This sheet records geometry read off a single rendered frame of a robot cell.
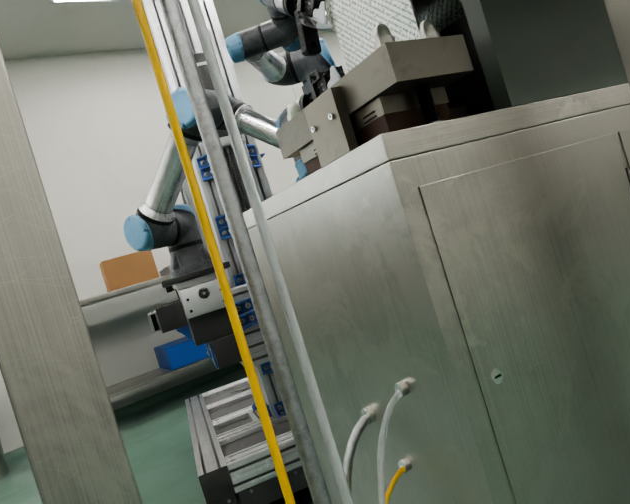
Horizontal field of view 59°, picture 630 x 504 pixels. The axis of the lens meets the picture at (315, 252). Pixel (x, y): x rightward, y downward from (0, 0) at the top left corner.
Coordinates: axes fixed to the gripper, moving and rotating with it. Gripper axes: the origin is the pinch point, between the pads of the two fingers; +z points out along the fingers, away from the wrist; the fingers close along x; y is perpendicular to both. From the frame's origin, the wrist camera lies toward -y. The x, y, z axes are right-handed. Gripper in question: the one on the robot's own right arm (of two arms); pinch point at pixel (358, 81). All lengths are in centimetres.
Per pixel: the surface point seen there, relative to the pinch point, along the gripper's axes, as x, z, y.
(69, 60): 14, -356, 166
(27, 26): -15, -307, 171
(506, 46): 4.4, 34.4, -9.1
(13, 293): -75, 52, -28
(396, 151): -24.3, 34.5, -21.9
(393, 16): -0.3, 16.3, 6.0
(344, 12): -0.3, 2.7, 14.1
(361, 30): -0.3, 6.2, 8.3
